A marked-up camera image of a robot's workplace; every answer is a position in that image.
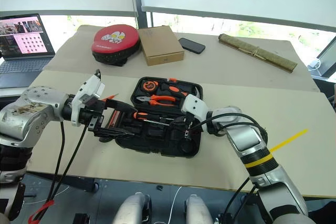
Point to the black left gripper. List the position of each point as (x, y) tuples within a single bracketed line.
[(94, 119)]

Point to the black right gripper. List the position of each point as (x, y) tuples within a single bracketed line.
[(191, 123)]

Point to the black plastic tool case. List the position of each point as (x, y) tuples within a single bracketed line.
[(157, 144)]

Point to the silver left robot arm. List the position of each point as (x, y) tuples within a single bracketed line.
[(39, 108)]

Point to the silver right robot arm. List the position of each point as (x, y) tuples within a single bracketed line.
[(249, 140)]

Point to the orange tool case latch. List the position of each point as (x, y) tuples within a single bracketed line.
[(172, 79)]

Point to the red bit holder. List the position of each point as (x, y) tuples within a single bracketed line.
[(114, 119)]

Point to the thin orange test screwdriver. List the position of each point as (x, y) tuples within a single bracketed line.
[(110, 97)]

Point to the orange black tape measure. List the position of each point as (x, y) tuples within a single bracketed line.
[(150, 85)]

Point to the brown cardboard table cover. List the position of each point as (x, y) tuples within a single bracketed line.
[(223, 64), (131, 166)]

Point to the black table base foot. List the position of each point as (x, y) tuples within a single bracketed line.
[(81, 183)]

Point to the red round punch pad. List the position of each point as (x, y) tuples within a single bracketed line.
[(115, 41)]

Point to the black smartphone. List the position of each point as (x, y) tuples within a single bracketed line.
[(191, 45)]

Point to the silver rounded robot leg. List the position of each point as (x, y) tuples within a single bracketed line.
[(198, 211), (132, 209)]

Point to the flat brown cardboard box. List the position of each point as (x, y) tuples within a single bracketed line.
[(160, 45)]

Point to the rolled bamboo mat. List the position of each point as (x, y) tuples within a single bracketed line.
[(257, 52)]

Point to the yellow tape strip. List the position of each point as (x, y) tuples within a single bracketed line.
[(288, 140)]

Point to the open grey laptop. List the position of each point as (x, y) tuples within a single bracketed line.
[(22, 51)]

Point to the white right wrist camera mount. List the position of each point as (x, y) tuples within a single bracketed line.
[(194, 106)]

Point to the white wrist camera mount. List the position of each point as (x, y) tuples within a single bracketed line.
[(88, 87), (194, 106)]

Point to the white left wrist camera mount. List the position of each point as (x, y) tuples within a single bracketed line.
[(88, 87)]

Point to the dark window frame post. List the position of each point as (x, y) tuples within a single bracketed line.
[(139, 3)]

